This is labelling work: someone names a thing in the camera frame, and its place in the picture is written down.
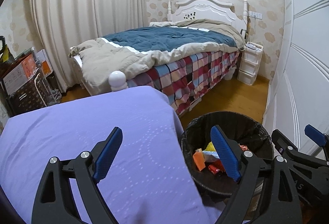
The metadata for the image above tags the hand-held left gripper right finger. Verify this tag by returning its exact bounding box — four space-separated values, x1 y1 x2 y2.
210 125 303 224

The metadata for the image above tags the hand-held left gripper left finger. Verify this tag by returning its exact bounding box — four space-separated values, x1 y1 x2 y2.
31 126 123 224

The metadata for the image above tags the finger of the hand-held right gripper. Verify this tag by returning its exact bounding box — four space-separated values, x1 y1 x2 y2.
305 124 329 160
271 130 299 156

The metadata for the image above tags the white toothpaste tube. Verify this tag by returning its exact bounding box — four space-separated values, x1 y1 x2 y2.
203 149 220 163

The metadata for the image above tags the orange plastic bag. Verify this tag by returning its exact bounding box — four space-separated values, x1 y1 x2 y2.
208 164 224 177

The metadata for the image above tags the orange foil wrapper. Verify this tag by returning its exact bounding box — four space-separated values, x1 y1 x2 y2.
193 151 206 171

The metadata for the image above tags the black trash bin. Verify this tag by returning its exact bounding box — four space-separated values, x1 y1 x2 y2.
181 110 274 197

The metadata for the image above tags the white plastic drawer unit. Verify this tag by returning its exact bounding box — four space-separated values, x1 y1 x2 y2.
237 42 264 85

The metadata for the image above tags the plaid bed sheet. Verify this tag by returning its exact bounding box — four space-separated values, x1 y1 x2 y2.
127 51 242 117

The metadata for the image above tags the white wardrobe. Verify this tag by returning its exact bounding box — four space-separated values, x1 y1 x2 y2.
262 0 329 160

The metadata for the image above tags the dark patterned storage bag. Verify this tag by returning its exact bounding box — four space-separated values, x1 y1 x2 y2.
5 78 49 115

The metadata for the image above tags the white and orange box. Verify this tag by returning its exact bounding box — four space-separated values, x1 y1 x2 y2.
35 49 53 78

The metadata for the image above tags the brown cardboard box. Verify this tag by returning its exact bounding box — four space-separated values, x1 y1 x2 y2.
0 56 36 95

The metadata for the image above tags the blue and beige quilt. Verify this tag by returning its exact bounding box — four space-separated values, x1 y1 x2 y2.
68 19 246 83

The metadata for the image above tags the yellow and black package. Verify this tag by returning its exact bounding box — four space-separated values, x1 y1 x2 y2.
0 44 14 64

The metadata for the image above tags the cream curtain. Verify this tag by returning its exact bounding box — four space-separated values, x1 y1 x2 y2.
29 0 152 92

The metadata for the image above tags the white wooden bed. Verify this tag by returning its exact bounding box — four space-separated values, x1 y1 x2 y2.
69 0 250 101

